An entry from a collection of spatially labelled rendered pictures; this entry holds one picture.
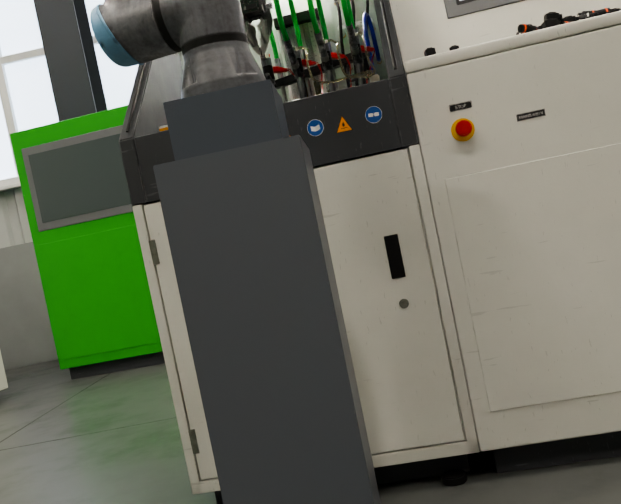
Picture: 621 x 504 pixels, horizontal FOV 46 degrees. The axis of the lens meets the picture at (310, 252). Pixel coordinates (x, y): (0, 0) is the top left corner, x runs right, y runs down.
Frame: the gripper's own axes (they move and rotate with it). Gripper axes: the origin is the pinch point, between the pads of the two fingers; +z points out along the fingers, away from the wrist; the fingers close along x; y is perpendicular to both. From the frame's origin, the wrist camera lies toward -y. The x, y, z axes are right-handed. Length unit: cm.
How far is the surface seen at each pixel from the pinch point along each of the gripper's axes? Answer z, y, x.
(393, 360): 82, 22, 20
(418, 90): 22.4, 22.3, 37.2
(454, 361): 84, 22, 33
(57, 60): -115, -337, -213
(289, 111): 20.5, 22.3, 7.4
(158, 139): 20.1, 22.3, -24.9
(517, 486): 113, 27, 42
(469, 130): 34, 26, 46
